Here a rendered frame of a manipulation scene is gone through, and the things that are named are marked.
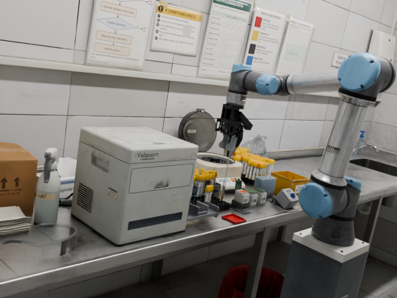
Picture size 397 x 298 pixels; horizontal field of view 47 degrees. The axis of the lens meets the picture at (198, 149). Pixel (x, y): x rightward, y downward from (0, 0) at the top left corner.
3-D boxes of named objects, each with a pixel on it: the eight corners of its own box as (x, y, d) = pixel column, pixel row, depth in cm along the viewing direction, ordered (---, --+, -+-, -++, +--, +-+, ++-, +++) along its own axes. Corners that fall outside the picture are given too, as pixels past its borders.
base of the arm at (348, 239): (363, 243, 161) (368, 217, 159) (335, 248, 153) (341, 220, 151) (329, 227, 173) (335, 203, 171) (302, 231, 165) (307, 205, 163)
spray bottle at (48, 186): (38, 231, 135) (46, 152, 130) (25, 220, 141) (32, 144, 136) (64, 226, 141) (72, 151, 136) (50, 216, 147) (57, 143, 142)
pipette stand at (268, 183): (260, 201, 199) (264, 180, 197) (249, 196, 204) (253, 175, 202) (275, 200, 206) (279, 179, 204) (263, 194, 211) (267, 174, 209)
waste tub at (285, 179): (288, 201, 207) (293, 180, 205) (266, 191, 217) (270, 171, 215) (305, 198, 216) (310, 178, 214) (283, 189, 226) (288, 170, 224)
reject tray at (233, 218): (234, 224, 167) (235, 222, 167) (221, 217, 172) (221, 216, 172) (246, 222, 172) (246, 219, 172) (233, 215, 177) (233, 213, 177)
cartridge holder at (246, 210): (243, 214, 180) (245, 205, 179) (227, 206, 186) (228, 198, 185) (251, 212, 184) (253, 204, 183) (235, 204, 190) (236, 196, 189)
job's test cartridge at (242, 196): (241, 209, 182) (244, 193, 181) (232, 204, 185) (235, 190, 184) (247, 207, 185) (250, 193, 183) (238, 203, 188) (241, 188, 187)
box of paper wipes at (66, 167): (48, 199, 161) (52, 165, 159) (31, 189, 169) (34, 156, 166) (99, 191, 178) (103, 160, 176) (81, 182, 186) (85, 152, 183)
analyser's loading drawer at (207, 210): (176, 226, 151) (178, 211, 150) (163, 219, 155) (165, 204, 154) (217, 217, 166) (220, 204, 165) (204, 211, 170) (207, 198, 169)
